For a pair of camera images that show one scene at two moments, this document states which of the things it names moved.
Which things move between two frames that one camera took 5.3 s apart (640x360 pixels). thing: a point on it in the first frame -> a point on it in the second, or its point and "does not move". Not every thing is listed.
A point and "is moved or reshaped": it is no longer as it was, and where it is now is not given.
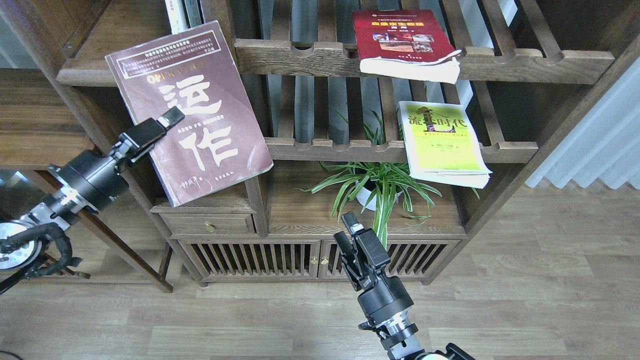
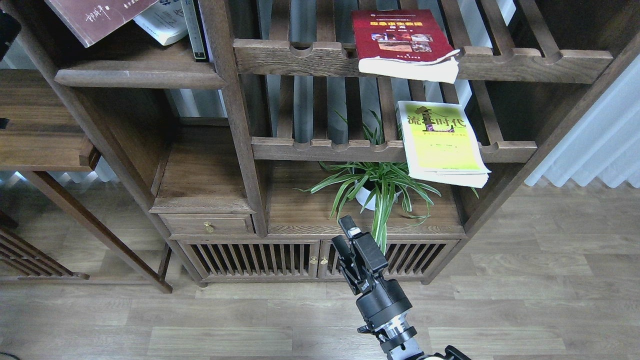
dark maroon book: [219, 141] -> [91, 20]
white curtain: [605, 147] does not move
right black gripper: [364, 257] does not move
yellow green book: [441, 145] does not move
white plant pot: [376, 195] does not move
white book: [176, 15] is moved or reshaped
